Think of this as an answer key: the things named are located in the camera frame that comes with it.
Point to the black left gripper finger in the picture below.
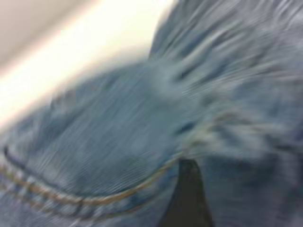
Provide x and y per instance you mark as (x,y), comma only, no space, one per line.
(187,201)

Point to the blue denim pants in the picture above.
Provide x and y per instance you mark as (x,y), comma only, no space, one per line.
(118,130)

